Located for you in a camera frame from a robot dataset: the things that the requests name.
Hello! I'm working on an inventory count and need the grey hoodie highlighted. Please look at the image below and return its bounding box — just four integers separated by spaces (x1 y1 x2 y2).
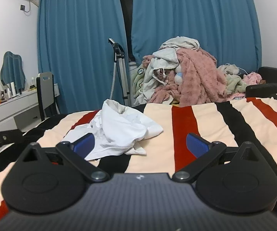
142 48 180 94

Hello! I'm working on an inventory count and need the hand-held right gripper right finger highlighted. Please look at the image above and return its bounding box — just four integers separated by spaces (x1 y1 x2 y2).
172 133 264 183

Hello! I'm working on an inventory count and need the blue framed wavy mirror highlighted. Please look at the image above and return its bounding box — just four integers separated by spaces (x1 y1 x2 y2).
0 51 26 92

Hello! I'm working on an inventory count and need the green cartoon blanket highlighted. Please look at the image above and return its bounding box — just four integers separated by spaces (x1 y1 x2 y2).
132 63 151 99

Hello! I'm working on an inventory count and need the blue curtain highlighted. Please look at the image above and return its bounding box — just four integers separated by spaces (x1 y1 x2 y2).
37 0 130 115

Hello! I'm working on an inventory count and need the white dressing table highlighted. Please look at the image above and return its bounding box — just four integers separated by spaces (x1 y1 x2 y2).
0 90 41 131

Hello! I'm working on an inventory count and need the beige cloth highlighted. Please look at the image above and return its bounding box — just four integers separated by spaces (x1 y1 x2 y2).
160 36 200 51

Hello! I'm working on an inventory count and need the blue and white plush toy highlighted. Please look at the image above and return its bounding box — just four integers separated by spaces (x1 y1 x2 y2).
175 65 185 83

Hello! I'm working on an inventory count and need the striped blanket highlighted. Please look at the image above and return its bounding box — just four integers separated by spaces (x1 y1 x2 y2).
0 90 277 222

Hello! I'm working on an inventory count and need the white shirt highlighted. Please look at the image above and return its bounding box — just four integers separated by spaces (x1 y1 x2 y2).
61 99 164 161

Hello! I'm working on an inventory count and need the pink fleece blanket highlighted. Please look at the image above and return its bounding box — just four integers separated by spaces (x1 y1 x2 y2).
142 48 228 106

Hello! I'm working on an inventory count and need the garment steamer stand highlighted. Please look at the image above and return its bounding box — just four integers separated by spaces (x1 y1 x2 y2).
108 38 130 106

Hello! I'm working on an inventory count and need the pale green cloth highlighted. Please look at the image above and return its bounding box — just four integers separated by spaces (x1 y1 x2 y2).
217 64 250 95

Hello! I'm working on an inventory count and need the row of cosmetic bottles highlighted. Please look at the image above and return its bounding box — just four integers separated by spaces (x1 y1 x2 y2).
0 77 36 101

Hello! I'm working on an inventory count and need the black chair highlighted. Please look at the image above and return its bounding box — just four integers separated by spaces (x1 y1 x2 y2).
36 72 60 122

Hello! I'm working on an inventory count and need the small pink cloth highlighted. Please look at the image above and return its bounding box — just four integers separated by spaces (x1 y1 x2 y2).
243 72 263 85

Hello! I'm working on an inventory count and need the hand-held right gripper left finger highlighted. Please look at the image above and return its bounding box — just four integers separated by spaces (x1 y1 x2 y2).
16 133 110 183

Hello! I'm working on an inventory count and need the black armchair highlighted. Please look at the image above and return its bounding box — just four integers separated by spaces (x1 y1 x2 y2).
245 67 277 98

